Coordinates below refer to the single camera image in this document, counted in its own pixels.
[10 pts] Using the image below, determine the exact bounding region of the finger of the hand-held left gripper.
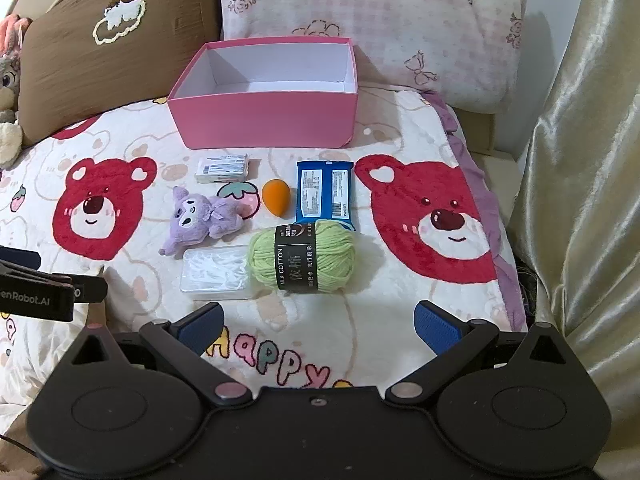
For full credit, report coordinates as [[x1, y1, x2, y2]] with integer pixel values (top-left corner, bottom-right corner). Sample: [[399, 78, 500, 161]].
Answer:
[[74, 275, 109, 304]]

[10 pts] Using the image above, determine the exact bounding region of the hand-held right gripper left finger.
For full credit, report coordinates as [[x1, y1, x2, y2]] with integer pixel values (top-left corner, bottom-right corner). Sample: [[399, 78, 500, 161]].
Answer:
[[65, 302, 255, 406]]

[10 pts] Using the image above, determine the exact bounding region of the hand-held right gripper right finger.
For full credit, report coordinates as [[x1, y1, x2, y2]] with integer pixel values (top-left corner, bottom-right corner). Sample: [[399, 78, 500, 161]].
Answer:
[[385, 300, 577, 404]]

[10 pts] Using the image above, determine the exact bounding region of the purple plush toy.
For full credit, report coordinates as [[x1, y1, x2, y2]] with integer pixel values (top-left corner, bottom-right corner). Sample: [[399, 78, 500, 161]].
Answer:
[[159, 186, 247, 260]]

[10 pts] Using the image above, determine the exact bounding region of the green yarn ball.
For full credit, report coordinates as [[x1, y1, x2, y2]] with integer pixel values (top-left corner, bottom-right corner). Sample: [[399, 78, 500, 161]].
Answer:
[[248, 219, 358, 292]]

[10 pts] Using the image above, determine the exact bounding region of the orange makeup sponge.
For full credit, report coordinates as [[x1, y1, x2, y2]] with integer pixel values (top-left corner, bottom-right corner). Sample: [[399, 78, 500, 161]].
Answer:
[[261, 179, 291, 217]]

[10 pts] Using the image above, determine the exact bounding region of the blue wipes packet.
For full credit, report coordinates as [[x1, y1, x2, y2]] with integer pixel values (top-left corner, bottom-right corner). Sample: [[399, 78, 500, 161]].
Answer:
[[295, 160, 357, 231]]

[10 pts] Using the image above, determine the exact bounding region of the pink cardboard box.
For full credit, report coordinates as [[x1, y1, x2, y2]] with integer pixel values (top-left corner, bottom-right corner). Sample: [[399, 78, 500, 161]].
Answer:
[[166, 36, 360, 150]]

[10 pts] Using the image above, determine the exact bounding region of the bear printed blanket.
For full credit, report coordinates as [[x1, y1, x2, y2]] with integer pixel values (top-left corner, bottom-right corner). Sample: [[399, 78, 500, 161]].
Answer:
[[0, 80, 529, 402]]

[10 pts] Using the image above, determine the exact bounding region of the cream plush toy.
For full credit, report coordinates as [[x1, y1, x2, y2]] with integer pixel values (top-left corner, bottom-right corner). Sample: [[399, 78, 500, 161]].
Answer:
[[0, 121, 25, 170]]

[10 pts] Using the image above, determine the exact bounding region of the small white pack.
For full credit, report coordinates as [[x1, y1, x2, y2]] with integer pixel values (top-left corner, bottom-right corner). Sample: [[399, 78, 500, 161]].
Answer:
[[195, 154, 251, 184]]

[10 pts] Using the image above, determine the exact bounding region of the beige mattress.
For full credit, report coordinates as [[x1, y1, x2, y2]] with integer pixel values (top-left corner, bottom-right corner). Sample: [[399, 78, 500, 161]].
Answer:
[[452, 104, 524, 227]]

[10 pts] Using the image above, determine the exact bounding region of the gold curtain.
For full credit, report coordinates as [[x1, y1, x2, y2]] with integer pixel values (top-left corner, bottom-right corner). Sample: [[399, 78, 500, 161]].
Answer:
[[509, 0, 640, 403]]

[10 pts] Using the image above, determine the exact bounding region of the brown pillow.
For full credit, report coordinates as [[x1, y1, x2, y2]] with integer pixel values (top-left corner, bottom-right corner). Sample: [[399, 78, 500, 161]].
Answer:
[[17, 0, 224, 147]]

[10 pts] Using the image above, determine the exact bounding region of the grey rabbit plush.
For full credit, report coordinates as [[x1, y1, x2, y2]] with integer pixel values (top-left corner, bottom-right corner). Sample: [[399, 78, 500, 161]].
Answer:
[[0, 14, 34, 126]]

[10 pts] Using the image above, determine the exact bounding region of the pink checked pillow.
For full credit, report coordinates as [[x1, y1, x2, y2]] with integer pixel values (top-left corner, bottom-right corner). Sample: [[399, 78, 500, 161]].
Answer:
[[220, 0, 531, 114]]

